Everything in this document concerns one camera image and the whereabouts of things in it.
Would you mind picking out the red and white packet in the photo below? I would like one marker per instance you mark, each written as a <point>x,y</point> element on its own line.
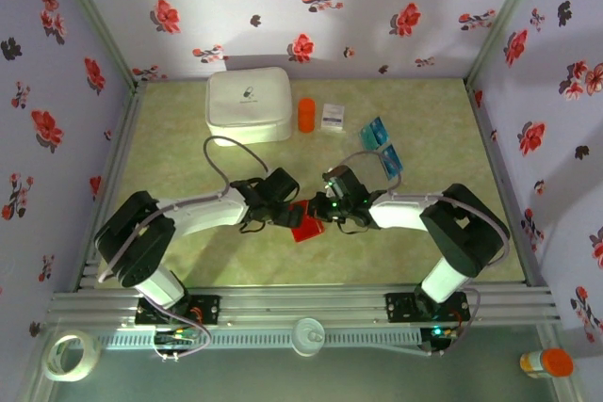
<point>308,231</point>

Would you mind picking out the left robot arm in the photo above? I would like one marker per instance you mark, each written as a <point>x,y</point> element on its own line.
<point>207,213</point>

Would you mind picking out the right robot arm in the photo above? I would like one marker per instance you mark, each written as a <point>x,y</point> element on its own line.
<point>466,228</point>

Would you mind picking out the small white packet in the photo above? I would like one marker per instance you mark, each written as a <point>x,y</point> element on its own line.
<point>332,117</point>

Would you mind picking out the orange pill bottle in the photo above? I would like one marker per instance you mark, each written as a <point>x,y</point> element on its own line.
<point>306,115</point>

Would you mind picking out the white medicine pouch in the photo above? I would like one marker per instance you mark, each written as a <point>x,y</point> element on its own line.
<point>247,105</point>

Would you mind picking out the clear round plastic lid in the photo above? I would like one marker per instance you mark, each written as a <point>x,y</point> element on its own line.
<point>301,346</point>

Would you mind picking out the orange-capped pill bottle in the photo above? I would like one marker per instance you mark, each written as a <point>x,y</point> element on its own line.
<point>556,363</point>

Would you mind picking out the clear tape roll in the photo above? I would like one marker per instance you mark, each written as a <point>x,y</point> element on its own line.
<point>49,362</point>

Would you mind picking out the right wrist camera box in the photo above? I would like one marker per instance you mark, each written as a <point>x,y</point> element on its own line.
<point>343,183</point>

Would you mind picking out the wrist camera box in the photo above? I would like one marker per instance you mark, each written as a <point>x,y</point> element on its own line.
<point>343,183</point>
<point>281,185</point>

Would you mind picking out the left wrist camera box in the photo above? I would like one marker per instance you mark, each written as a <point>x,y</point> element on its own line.
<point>281,185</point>

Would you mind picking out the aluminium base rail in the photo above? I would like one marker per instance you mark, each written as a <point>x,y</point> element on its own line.
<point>306,300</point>

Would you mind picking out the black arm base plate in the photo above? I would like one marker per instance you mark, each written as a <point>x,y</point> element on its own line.
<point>207,310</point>
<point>400,308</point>

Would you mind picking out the aluminium side rail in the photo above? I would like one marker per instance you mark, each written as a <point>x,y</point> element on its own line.
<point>107,185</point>
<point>505,185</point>

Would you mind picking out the aluminium frame post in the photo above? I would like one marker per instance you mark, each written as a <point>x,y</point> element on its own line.
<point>97,20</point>
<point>506,16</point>

